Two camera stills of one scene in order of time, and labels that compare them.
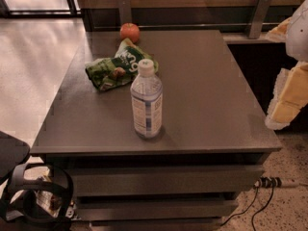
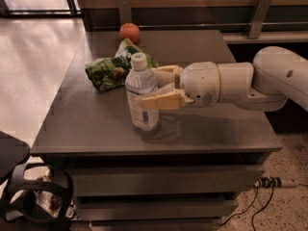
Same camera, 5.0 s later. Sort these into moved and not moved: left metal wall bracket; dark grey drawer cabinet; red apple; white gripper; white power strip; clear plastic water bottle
Moved: clear plastic water bottle; white gripper
Not moved: left metal wall bracket; white power strip; dark grey drawer cabinet; red apple
